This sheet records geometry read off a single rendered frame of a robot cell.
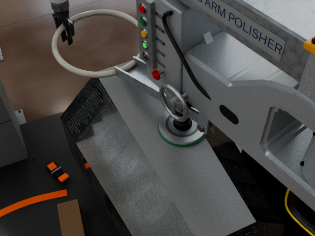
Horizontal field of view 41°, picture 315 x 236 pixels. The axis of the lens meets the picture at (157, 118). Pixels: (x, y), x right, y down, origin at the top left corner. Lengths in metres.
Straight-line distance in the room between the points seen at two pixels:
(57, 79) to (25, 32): 0.69
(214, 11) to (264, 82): 0.23
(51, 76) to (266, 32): 2.53
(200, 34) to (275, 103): 0.38
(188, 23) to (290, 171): 0.54
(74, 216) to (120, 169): 0.65
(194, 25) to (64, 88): 2.04
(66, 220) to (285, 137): 1.46
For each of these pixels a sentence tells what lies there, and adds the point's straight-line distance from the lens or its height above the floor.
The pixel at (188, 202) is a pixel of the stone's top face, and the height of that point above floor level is 0.80.
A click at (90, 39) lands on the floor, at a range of 3.65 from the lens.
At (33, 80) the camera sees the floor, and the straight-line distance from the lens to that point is 3.39.
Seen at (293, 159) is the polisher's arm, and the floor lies 1.22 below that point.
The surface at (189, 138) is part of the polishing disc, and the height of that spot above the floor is 0.83.
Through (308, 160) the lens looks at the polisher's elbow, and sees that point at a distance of 1.24.
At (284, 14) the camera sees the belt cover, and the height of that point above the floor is 1.67.
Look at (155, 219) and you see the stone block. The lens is 1.73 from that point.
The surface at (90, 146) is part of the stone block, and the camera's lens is 2.06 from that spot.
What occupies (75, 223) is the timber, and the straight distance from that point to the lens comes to 2.43.
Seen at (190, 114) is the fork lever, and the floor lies 1.04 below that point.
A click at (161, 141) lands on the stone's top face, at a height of 0.80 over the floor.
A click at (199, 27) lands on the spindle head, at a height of 1.43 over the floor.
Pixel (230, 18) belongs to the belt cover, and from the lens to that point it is 1.12.
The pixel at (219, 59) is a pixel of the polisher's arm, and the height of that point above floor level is 1.37.
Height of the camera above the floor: 2.27
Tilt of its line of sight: 50 degrees down
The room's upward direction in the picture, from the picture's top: 2 degrees counter-clockwise
